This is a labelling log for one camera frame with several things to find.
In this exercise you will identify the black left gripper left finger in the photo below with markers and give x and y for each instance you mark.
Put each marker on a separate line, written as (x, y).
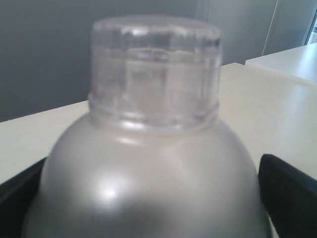
(16, 194)

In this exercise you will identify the clear plastic shaker bottle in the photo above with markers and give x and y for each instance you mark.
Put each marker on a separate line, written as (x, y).
(151, 158)

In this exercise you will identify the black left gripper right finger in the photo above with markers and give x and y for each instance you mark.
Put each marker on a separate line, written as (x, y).
(289, 197)

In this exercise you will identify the white side table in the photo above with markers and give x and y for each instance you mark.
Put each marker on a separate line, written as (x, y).
(300, 62)

